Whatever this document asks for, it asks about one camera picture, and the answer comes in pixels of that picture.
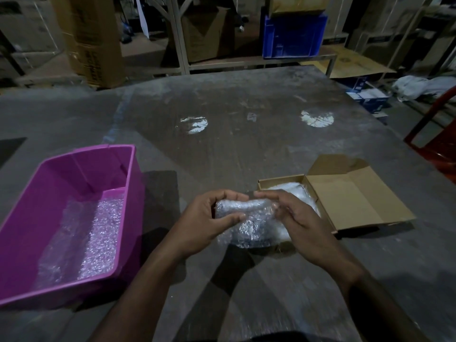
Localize person's right hand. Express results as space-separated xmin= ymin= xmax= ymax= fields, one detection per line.
xmin=253 ymin=190 xmax=365 ymax=283

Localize person's left hand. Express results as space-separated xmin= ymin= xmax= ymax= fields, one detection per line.
xmin=171 ymin=189 xmax=251 ymax=261

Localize bubble-wrapped items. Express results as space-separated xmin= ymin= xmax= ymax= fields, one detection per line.
xmin=269 ymin=182 xmax=321 ymax=219

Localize small brown cardboard box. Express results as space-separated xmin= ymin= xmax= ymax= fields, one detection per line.
xmin=257 ymin=154 xmax=418 ymax=254

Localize clear bubble wrap sheet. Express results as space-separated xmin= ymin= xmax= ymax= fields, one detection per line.
xmin=213 ymin=198 xmax=293 ymax=249

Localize pile of bubble wrap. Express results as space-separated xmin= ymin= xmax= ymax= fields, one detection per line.
xmin=34 ymin=197 xmax=125 ymax=291

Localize person's left forearm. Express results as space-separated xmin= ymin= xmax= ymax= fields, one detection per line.
xmin=89 ymin=245 xmax=188 ymax=342

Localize blue and white product box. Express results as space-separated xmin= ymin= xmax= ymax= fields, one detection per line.
xmin=347 ymin=88 xmax=390 ymax=114

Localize dark blue product box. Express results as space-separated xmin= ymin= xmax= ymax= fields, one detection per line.
xmin=343 ymin=76 xmax=370 ymax=91

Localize flattened printed cardboard sheet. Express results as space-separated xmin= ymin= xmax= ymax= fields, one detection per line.
xmin=301 ymin=46 xmax=398 ymax=79

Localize tall narrow cardboard carton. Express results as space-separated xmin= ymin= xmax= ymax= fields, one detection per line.
xmin=48 ymin=0 xmax=126 ymax=89

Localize flat cardboard sheet with tape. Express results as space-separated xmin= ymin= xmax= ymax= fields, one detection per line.
xmin=269 ymin=0 xmax=332 ymax=17

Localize red plastic chair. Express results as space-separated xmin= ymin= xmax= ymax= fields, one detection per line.
xmin=404 ymin=85 xmax=456 ymax=185

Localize pink plastic bin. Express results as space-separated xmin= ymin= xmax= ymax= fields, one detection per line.
xmin=0 ymin=144 xmax=145 ymax=309

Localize white plastic bag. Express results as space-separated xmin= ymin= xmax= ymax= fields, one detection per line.
xmin=393 ymin=75 xmax=456 ymax=102

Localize grey metal storage rack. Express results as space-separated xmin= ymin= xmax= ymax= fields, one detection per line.
xmin=21 ymin=0 xmax=338 ymax=86

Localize open brown carton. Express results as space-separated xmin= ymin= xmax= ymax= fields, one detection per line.
xmin=181 ymin=6 xmax=236 ymax=64

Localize blue plastic crate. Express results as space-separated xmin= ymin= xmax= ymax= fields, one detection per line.
xmin=262 ymin=12 xmax=328 ymax=60

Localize white paper sheet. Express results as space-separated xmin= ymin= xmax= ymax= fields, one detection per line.
xmin=135 ymin=0 xmax=151 ymax=38

